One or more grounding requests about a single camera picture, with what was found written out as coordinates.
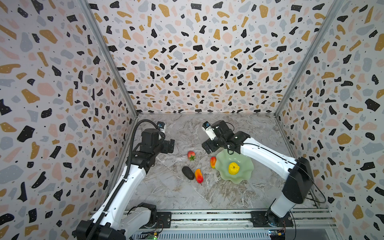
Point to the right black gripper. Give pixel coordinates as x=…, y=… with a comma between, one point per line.
x=210, y=146

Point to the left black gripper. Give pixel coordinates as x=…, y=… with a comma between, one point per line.
x=165, y=148

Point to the dark fake avocado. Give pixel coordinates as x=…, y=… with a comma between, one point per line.
x=189, y=174

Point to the red yellow fake mango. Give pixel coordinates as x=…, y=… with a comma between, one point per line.
x=199, y=176

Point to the yellow fake fruit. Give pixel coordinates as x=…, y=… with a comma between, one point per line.
x=234, y=168

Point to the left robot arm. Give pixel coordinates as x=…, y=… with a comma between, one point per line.
x=112, y=221

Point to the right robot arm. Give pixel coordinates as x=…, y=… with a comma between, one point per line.
x=236, y=152

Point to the red orange fake peach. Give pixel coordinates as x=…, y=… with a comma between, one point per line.
x=213, y=161

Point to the red fake strawberry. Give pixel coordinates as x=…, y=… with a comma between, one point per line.
x=191, y=155

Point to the green scalloped fruit bowl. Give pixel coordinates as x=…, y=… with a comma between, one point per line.
x=222, y=165

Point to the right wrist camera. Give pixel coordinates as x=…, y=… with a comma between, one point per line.
x=206, y=126

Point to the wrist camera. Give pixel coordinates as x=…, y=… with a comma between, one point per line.
x=161, y=126
x=206, y=126

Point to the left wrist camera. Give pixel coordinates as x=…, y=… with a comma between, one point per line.
x=161, y=126

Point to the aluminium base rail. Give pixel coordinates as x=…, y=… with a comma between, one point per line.
x=298, y=224

